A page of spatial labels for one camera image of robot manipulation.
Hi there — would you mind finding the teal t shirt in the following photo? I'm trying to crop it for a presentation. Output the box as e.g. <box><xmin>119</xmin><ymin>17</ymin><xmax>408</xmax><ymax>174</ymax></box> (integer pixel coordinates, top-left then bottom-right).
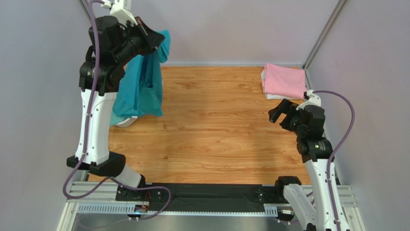
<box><xmin>110</xmin><ymin>30</ymin><xmax>171</xmax><ymax>126</ymax></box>

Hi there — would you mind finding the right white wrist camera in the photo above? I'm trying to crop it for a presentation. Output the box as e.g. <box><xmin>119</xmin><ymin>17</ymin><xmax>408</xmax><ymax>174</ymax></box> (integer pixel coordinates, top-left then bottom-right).
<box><xmin>296</xmin><ymin>90</ymin><xmax>321</xmax><ymax>110</ymax></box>

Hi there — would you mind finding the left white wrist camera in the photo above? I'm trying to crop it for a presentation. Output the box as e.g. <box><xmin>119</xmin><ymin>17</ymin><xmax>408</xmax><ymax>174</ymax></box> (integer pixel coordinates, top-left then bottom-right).
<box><xmin>101</xmin><ymin>0</ymin><xmax>138</xmax><ymax>26</ymax></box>

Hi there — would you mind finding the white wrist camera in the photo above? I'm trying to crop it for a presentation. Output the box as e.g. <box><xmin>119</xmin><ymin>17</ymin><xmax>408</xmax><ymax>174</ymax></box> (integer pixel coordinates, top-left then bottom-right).
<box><xmin>101</xmin><ymin>0</ymin><xmax>138</xmax><ymax>26</ymax></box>
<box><xmin>296</xmin><ymin>90</ymin><xmax>321</xmax><ymax>110</ymax></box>

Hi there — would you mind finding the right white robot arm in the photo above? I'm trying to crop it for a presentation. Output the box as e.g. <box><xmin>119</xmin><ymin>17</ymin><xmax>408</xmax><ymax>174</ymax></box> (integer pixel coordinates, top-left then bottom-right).
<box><xmin>269</xmin><ymin>99</ymin><xmax>351</xmax><ymax>231</ymax></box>

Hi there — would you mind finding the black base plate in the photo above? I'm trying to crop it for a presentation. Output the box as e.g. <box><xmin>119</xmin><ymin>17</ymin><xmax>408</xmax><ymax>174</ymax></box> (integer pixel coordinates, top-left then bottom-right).
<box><xmin>115</xmin><ymin>183</ymin><xmax>286</xmax><ymax>213</ymax></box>

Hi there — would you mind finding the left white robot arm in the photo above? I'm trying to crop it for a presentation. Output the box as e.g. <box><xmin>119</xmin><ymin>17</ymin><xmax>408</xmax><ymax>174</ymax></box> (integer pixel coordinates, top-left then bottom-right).
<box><xmin>66</xmin><ymin>16</ymin><xmax>165</xmax><ymax>188</ymax></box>

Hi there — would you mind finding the folded pink t shirt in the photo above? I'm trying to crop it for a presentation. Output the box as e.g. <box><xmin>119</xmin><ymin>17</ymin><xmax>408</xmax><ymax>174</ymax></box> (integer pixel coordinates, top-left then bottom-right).
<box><xmin>263</xmin><ymin>62</ymin><xmax>308</xmax><ymax>99</ymax></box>

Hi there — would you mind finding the white plastic laundry basket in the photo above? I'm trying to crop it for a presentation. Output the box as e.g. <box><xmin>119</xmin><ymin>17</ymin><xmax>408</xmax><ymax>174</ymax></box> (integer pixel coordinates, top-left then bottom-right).
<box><xmin>115</xmin><ymin>116</ymin><xmax>138</xmax><ymax>128</ymax></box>

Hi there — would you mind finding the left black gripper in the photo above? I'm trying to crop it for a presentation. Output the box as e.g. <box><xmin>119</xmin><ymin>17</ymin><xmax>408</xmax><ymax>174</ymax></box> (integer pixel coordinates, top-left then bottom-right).
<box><xmin>113</xmin><ymin>16</ymin><xmax>165</xmax><ymax>66</ymax></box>

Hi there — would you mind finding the aluminium frame rail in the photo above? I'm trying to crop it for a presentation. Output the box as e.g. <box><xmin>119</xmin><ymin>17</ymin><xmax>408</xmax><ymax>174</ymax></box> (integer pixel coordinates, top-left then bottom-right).
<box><xmin>57</xmin><ymin>177</ymin><xmax>365</xmax><ymax>231</ymax></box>

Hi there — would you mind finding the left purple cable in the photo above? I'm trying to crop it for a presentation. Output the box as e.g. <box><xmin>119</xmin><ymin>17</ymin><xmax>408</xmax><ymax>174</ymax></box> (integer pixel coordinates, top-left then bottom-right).
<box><xmin>63</xmin><ymin>0</ymin><xmax>172</xmax><ymax>221</ymax></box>

